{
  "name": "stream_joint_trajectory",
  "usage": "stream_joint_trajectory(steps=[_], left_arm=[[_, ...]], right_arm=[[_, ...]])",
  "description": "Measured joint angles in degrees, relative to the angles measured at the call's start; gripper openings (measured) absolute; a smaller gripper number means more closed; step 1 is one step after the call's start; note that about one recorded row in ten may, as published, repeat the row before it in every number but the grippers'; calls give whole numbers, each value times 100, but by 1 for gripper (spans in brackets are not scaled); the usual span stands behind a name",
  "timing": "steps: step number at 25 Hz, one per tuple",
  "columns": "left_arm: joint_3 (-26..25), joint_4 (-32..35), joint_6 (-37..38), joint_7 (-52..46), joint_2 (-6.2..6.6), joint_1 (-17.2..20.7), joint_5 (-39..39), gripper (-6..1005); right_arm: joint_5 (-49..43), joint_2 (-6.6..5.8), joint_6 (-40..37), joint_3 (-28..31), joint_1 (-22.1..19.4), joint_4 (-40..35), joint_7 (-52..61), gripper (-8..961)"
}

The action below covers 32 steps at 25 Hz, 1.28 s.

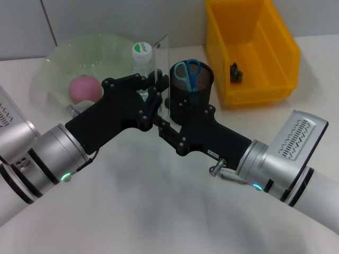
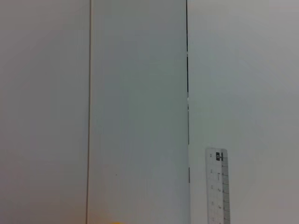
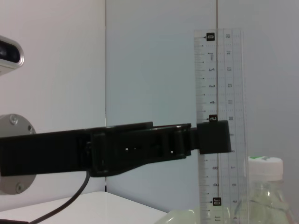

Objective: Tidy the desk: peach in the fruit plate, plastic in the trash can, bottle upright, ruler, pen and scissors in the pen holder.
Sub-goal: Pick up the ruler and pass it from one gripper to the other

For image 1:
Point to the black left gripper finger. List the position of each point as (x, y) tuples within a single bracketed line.
[(151, 111), (137, 80)]

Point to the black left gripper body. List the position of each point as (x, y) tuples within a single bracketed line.
[(106, 119)]

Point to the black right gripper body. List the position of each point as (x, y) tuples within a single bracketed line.
[(212, 137)]

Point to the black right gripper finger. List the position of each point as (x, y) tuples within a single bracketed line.
[(185, 105), (172, 135)]

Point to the blue and teal scissors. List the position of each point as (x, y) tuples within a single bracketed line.
[(189, 76)]

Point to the clear water bottle green label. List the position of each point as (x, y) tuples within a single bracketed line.
[(142, 51)]

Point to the clear plastic ruler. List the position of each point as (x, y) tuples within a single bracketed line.
[(162, 58)]

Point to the pink peach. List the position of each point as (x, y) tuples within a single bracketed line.
[(84, 90)]

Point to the silver grey pen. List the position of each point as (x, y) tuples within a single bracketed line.
[(235, 176)]

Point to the black mesh pen holder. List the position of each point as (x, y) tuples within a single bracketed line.
[(201, 90)]

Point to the green glass fruit bowl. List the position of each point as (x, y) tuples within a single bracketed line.
[(79, 53)]

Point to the yellow plastic bin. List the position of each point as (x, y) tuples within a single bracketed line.
[(254, 61)]

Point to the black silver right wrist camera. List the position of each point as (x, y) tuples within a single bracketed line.
[(296, 137)]

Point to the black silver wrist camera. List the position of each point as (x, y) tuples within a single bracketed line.
[(13, 127), (296, 137)]

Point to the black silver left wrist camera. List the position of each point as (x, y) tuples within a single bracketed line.
[(13, 127)]

